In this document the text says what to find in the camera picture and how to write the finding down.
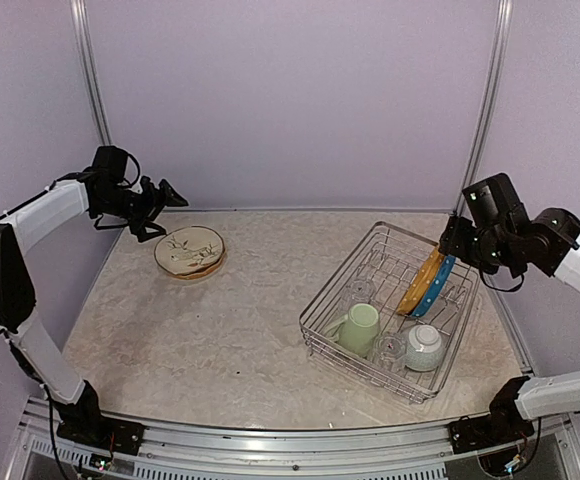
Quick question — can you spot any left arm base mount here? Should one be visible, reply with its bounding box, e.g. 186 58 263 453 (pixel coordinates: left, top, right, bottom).
47 381 145 456

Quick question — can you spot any aluminium corner post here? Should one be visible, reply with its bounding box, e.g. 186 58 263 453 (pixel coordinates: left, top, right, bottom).
452 0 514 216
69 0 113 145

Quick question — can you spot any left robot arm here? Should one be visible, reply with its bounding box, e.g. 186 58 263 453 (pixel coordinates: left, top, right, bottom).
0 146 188 405

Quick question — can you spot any clear glass cup front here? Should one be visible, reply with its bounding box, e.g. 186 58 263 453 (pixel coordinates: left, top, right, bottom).
371 332 407 373

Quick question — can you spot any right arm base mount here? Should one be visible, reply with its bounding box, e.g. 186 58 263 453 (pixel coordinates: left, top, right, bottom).
448 376 535 454

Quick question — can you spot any white green ceramic bowl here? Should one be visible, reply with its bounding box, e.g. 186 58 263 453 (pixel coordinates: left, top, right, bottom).
404 324 445 372

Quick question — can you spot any left aluminium corner post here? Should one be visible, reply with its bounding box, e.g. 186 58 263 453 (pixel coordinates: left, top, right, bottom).
69 0 113 145

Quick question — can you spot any clear glass cup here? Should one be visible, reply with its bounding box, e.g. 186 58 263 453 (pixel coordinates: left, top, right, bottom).
371 332 407 373
340 278 376 313

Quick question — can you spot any clear glass cup back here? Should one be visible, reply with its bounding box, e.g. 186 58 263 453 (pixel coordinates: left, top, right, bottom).
340 278 376 313

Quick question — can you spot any blue polka dot plate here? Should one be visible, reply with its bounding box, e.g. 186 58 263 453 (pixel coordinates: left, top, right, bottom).
410 255 455 317

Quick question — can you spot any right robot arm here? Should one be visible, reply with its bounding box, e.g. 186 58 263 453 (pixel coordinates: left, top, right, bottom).
439 173 580 444

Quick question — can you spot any yellow polka dot plate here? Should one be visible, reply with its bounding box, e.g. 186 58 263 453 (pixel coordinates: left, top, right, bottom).
165 251 228 281
396 249 445 316

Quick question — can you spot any right aluminium corner post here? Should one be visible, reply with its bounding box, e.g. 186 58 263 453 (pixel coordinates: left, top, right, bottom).
452 0 514 216

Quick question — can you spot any cream floral plate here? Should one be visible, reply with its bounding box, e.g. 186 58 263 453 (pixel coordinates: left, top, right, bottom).
154 226 225 274

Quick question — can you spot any aluminium front frame rail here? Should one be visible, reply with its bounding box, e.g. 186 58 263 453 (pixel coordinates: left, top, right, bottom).
1 398 580 479

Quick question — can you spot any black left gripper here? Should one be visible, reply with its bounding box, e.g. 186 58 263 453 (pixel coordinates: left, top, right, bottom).
94 178 187 242

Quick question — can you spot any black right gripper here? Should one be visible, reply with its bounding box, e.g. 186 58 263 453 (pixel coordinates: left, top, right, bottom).
441 214 519 274

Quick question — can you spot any light green mug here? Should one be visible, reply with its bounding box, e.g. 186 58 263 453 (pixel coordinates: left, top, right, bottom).
322 303 380 357

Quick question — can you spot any metal wire dish rack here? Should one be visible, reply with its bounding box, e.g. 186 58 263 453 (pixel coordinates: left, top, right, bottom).
299 221 479 404

